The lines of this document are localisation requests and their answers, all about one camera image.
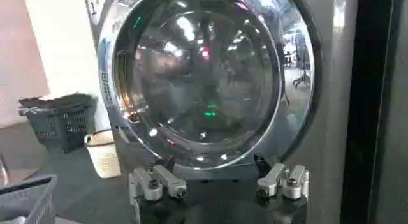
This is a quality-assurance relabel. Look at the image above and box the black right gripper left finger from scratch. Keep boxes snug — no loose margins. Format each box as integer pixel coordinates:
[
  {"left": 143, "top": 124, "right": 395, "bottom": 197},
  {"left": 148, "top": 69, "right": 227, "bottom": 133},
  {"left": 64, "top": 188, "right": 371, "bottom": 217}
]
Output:
[{"left": 128, "top": 156, "right": 188, "bottom": 202}]

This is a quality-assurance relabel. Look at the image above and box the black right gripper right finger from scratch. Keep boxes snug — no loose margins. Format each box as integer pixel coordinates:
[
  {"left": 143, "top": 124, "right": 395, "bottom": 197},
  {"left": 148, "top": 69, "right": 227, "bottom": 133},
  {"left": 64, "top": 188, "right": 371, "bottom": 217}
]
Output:
[{"left": 253, "top": 153, "right": 310, "bottom": 200}]

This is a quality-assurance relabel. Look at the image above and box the white laundry basket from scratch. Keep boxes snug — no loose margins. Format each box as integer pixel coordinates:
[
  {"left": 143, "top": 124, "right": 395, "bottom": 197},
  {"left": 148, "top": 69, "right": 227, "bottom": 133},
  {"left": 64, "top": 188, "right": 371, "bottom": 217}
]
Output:
[{"left": 84, "top": 129, "right": 122, "bottom": 179}]

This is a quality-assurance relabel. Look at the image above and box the grey dryer machine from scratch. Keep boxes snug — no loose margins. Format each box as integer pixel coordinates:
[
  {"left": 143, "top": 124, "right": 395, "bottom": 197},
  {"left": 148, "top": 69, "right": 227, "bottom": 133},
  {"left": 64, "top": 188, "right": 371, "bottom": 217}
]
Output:
[{"left": 83, "top": 0, "right": 408, "bottom": 224}]

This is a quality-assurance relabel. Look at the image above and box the round glass dryer door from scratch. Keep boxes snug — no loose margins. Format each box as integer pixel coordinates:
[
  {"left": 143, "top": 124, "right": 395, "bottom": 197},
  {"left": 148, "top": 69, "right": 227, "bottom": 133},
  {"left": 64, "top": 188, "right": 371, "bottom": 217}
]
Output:
[{"left": 97, "top": 0, "right": 323, "bottom": 170}]

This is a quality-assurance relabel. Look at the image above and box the dark grey laundry basket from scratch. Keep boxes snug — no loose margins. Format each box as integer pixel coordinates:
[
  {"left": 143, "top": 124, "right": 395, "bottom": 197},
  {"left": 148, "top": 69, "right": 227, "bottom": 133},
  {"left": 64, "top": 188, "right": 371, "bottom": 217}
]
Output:
[{"left": 18, "top": 93, "right": 98, "bottom": 154}]

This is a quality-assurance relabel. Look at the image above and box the light grey laundry basket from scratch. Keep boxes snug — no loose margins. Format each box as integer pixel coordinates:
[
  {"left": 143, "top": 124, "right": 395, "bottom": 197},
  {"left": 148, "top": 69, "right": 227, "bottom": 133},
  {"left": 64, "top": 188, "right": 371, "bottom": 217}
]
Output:
[{"left": 0, "top": 174, "right": 58, "bottom": 224}]

